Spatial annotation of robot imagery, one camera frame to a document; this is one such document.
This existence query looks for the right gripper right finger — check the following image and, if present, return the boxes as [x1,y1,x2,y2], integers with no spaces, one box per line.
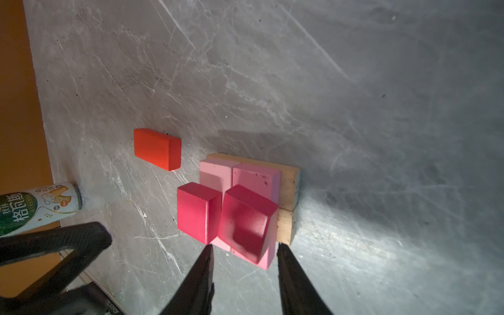
[277,244,333,315]

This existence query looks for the red wood block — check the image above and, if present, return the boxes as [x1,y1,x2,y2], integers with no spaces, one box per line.
[133,128,182,171]

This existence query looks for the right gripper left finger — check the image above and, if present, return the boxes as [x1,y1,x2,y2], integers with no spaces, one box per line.
[161,245,215,315]

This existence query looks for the natural wood block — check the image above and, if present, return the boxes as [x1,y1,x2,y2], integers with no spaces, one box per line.
[206,153,301,211]
[276,209,298,246]

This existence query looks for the light pink wood block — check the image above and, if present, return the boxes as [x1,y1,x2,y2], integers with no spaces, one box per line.
[199,158,240,251]

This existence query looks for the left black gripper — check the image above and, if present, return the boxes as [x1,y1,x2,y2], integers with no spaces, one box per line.
[1,222,112,314]

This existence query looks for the green gold tin can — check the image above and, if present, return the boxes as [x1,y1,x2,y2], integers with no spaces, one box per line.
[1,182,82,237]

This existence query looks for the small magenta cube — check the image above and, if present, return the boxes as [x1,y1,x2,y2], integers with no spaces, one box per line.
[218,185,278,264]

